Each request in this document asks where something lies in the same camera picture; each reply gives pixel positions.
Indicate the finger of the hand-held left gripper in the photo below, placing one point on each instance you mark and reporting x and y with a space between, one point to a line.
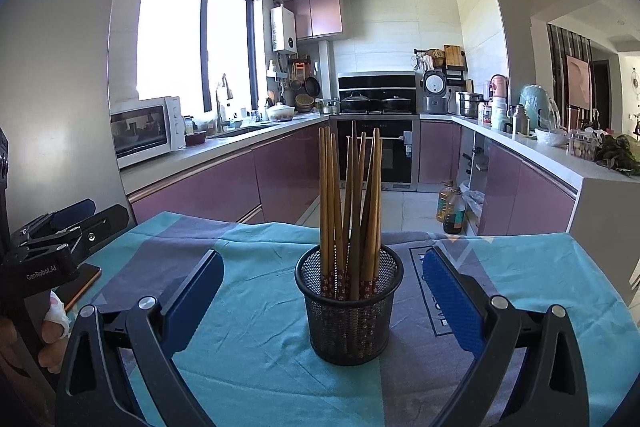
75 212
107 222

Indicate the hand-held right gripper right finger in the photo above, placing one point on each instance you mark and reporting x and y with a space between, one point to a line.
450 302

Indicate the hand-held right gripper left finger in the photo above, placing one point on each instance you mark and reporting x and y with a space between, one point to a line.
195 292

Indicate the black mesh utensil holder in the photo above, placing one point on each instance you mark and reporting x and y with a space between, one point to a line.
350 327

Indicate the bunch of wooden chopsticks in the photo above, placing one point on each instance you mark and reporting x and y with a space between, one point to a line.
327 207

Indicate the person's left hand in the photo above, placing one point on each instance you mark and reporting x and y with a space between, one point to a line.
52 332

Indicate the orange-edged phone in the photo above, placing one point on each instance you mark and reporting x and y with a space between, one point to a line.
82 282

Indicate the dark sauce bottle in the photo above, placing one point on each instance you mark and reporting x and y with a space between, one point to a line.
454 217

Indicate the teal and grey tablecloth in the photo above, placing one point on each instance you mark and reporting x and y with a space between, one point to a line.
260 347

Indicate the white microwave oven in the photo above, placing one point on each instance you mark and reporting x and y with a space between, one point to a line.
140 132

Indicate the white plastic bag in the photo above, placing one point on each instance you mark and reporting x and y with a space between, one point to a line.
474 207

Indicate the yellow oil bottle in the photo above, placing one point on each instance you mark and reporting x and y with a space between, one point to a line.
444 202

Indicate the dark red bowl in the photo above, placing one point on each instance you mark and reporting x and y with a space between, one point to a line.
195 138

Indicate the grey refrigerator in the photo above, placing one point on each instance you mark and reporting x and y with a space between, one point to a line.
65 82

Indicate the pink kitchen base cabinets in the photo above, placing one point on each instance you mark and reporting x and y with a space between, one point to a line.
280 177

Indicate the kitchen faucet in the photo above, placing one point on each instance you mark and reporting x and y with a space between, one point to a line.
220 107

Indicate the white bowl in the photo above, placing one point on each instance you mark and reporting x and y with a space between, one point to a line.
551 138

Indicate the steel thermos flask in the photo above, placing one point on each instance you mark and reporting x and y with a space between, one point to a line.
519 121

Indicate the white jar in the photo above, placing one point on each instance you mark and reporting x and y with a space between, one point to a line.
499 113

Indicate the stainless steel pot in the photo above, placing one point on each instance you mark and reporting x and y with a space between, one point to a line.
471 105

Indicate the white casserole pot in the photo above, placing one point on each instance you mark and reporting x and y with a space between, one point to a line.
280 113

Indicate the kitchen window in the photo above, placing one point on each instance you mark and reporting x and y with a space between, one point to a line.
170 32

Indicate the black wok with lid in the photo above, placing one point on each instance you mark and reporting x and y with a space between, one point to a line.
396 104
355 103

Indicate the clear egg container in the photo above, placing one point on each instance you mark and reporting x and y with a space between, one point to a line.
582 146

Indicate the silver rice cooker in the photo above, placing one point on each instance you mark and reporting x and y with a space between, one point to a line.
435 92

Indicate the light green appliance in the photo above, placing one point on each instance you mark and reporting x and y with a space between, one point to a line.
537 107

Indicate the pink electric kettle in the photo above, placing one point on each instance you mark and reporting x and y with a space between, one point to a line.
499 87

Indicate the leafy green vegetables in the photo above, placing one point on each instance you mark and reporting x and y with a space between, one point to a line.
620 154

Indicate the black integrated stove with oven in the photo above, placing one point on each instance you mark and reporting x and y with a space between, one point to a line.
375 82

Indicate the hanging black frying pan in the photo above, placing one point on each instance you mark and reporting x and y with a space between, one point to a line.
312 87

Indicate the wooden cutting board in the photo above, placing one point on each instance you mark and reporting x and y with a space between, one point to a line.
452 56

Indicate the white water heater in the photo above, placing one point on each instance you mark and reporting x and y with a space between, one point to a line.
283 29

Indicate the black wall rack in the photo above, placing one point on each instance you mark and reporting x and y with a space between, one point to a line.
455 74

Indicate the pink wall painting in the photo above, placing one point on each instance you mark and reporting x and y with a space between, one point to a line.
579 82

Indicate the pink wall cabinet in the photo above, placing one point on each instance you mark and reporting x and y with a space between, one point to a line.
320 14

